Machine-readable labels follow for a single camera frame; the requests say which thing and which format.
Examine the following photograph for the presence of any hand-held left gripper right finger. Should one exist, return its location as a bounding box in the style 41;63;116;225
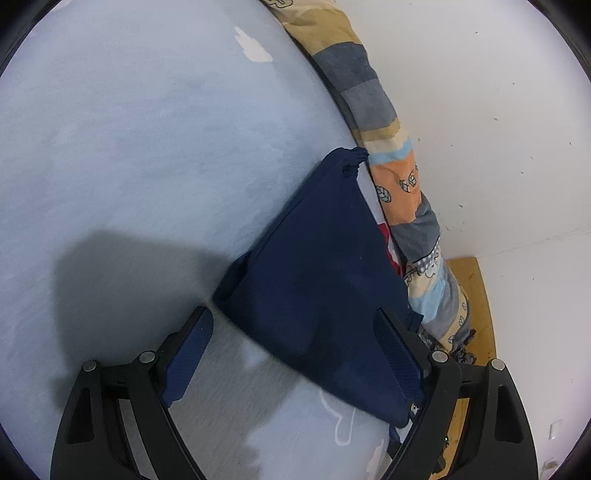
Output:
374;308;539;480

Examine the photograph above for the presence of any navy blue garment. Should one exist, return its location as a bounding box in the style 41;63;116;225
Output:
212;148;424;428

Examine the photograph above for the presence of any blue cloud print bed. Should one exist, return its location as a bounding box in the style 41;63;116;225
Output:
0;0;411;480

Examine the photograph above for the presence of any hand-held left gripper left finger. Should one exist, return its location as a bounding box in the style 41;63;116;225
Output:
50;306;214;480

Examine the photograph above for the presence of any rolled patchwork quilt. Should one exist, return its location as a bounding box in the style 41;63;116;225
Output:
265;0;478;370

